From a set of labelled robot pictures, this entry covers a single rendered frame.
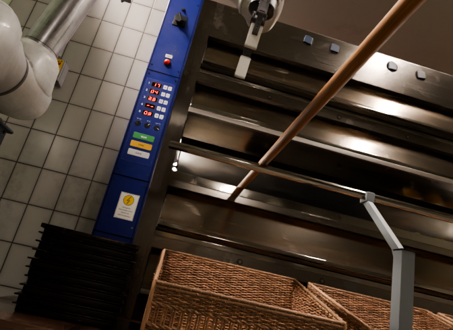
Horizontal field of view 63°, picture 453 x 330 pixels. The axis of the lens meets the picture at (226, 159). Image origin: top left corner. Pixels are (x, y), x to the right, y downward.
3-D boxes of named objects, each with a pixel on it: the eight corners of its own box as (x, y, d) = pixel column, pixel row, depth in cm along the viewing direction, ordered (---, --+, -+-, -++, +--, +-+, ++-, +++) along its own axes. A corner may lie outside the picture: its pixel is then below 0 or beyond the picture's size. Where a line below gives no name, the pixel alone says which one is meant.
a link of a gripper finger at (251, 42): (262, 28, 91) (263, 25, 90) (255, 50, 88) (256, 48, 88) (251, 23, 91) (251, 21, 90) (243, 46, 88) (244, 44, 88)
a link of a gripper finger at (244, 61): (240, 54, 103) (240, 56, 103) (234, 75, 100) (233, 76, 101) (251, 58, 103) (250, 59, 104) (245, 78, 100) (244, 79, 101)
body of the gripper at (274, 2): (248, 7, 106) (239, 32, 102) (255, -16, 98) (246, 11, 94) (273, 15, 106) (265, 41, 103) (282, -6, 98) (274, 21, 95)
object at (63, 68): (38, 81, 159) (46, 62, 162) (61, 88, 160) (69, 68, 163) (32, 72, 152) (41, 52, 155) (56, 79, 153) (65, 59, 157)
